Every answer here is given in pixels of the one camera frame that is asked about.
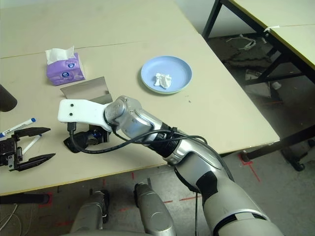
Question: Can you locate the grey glasses case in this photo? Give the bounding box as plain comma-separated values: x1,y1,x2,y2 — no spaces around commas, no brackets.
60,77,114,105

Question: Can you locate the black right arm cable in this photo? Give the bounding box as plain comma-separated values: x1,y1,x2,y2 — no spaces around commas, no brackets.
66,121,210,236

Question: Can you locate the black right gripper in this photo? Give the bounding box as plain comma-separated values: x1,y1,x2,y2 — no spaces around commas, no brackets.
88,124,111,144

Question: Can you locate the purple tissue pack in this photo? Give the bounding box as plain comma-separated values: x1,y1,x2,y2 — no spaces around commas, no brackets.
45,45,86,87

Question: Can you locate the crumpled white tissue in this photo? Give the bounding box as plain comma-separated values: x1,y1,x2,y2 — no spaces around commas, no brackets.
154,72,172,89

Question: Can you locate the black plastic cup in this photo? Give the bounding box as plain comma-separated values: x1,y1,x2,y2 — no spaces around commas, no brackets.
0,84,18,113

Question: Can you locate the white plastic strip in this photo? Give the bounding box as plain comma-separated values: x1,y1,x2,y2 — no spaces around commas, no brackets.
226,34,258,52

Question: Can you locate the blue plate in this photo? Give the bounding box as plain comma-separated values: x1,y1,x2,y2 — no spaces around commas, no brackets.
140,56,193,94

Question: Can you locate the white floor cable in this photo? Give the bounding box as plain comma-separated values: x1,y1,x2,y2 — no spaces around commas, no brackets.
0,203,35,236

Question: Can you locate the black framed side table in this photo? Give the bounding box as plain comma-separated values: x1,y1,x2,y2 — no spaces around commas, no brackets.
201,0,315,87

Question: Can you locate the grey robot leg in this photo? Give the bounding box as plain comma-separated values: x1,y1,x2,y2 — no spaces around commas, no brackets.
69,188,111,234
134,181,177,236

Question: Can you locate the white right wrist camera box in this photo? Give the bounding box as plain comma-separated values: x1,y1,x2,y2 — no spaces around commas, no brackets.
58,99,117,131

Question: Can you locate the black table leg with caster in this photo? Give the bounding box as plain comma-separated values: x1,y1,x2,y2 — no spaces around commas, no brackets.
241,138,315,172

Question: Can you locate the grey left robot leg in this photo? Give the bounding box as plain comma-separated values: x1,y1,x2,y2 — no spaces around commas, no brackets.
69,188,111,234

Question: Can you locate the grey right robot leg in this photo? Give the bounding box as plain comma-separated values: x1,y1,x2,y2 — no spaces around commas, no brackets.
134,181,177,236

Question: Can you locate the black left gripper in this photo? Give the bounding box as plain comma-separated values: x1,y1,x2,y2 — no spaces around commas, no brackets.
0,127,57,172

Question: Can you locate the black table foot bar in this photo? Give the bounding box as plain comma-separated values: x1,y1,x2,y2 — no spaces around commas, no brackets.
0,193,51,205

